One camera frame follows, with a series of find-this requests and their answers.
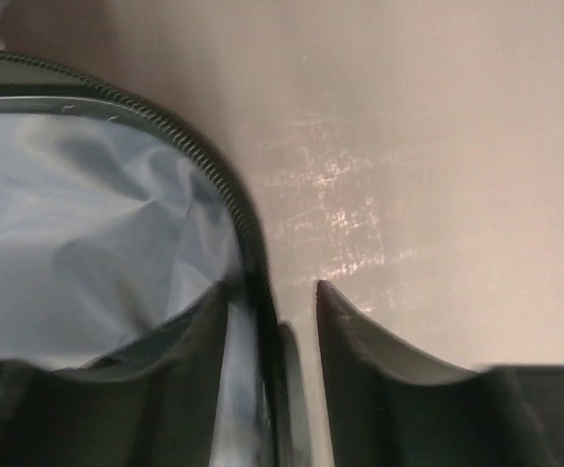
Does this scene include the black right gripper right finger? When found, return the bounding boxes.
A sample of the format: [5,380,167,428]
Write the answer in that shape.
[316,281,564,466]

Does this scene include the pink hard-shell suitcase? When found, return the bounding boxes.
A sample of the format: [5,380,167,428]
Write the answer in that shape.
[0,52,312,466]

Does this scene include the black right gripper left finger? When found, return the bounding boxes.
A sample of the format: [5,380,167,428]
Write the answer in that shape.
[0,284,229,466]

